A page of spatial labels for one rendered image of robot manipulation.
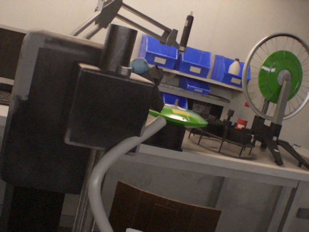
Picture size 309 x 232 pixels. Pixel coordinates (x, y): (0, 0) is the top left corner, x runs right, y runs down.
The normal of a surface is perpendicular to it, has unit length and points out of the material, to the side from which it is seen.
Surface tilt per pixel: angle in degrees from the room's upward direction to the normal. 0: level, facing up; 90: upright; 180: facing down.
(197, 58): 90
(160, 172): 90
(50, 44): 68
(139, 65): 53
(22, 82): 90
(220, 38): 90
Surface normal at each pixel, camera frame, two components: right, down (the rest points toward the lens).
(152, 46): 0.26, 0.22
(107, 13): 0.64, 0.28
